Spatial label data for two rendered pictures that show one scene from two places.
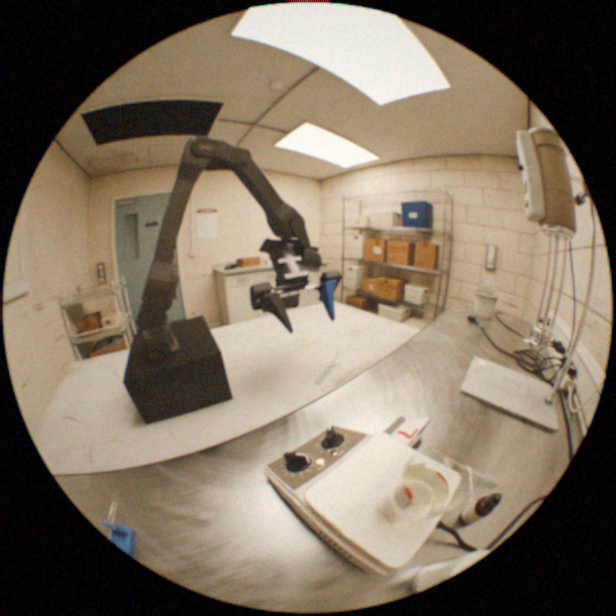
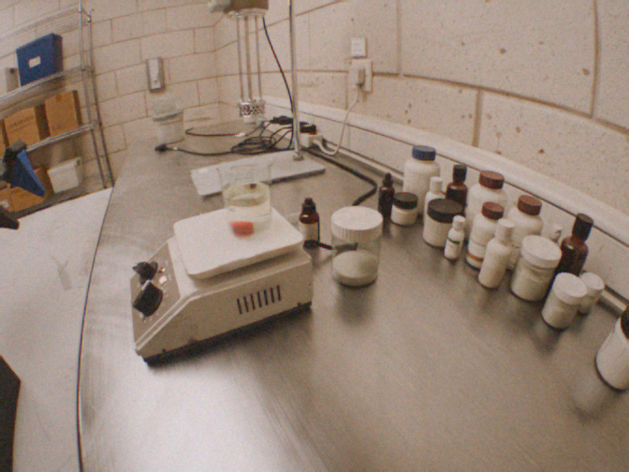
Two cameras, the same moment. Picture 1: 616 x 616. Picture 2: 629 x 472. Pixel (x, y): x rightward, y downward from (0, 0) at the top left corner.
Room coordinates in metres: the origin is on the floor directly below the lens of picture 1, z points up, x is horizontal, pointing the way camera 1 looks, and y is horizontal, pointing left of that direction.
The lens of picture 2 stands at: (-0.08, 0.20, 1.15)
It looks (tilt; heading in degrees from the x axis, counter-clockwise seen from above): 30 degrees down; 281
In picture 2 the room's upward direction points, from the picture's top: 2 degrees counter-clockwise
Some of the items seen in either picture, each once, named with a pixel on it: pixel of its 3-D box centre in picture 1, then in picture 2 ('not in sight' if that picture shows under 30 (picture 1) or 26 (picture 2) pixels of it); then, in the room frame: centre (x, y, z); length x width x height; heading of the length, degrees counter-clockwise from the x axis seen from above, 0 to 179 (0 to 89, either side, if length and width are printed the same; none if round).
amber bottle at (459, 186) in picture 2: not in sight; (456, 193); (-0.23, -0.31, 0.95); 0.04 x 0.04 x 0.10
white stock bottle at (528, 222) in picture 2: not in sight; (521, 232); (-0.31, -0.18, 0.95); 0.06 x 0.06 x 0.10
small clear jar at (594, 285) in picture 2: not in sight; (587, 293); (-0.39, -0.08, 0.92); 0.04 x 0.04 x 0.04
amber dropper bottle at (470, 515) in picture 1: (483, 507); (309, 219); (0.00, -0.21, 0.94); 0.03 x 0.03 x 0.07
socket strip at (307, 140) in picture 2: (559, 358); (289, 129); (0.21, -0.90, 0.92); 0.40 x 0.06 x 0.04; 128
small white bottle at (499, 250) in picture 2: not in sight; (498, 253); (-0.25, -0.13, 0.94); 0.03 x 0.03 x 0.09
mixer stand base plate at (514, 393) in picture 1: (513, 389); (253, 169); (0.20, -0.51, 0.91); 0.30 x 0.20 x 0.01; 38
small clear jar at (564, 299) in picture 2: not in sight; (563, 301); (-0.33, -0.06, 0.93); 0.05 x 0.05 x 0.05
